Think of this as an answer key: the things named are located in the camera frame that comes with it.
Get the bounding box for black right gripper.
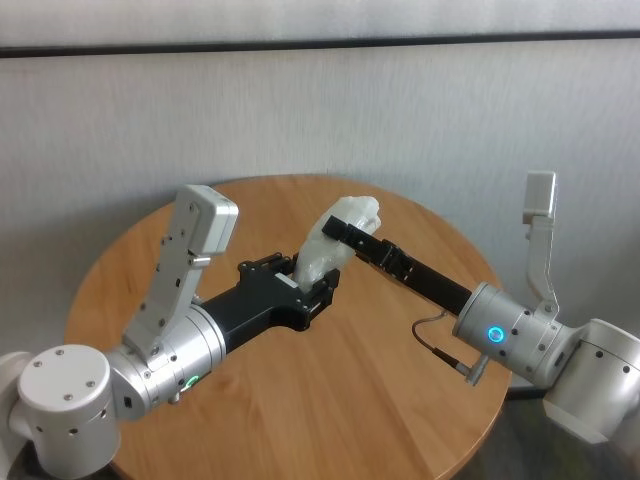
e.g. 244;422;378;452
322;215;481;319

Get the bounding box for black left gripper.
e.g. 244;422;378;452
202;254;342;359

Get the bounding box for white plastic-wrapped sandbag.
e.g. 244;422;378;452
292;195;384;294

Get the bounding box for dark right arm cable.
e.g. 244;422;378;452
412;308;490;387

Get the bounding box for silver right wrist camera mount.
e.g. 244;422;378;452
522;170;560;317

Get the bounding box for black wall rail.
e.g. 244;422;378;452
0;30;640;60

